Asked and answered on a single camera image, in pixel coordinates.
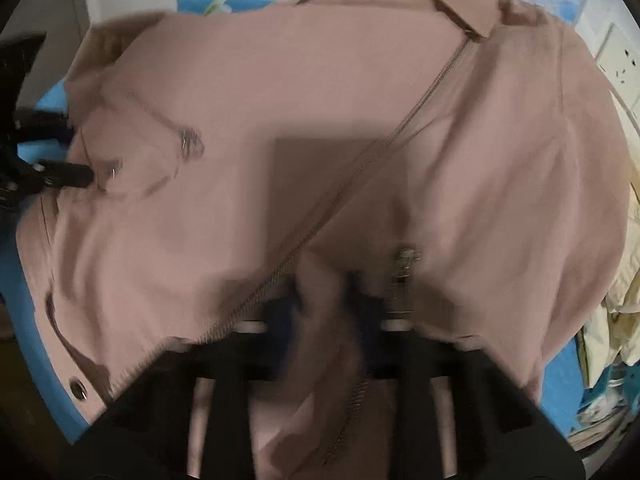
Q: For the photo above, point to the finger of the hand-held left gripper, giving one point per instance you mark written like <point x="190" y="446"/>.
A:
<point x="65" y="174"/>
<point x="45" y="123"/>

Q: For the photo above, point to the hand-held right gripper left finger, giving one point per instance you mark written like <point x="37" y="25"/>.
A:
<point x="289" y="312"/>

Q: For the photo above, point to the pink zip jacket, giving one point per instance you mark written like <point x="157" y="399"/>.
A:
<point x="300" y="110"/>

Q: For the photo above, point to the blue printed blanket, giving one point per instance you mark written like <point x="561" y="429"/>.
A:
<point x="30" y="340"/>

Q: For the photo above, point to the cream garment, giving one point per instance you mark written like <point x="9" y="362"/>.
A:
<point x="620" y="280"/>

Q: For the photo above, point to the white wall socket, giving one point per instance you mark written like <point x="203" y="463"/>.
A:
<point x="620" y="57"/>

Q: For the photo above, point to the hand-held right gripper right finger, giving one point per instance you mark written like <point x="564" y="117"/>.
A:
<point x="357" y="305"/>

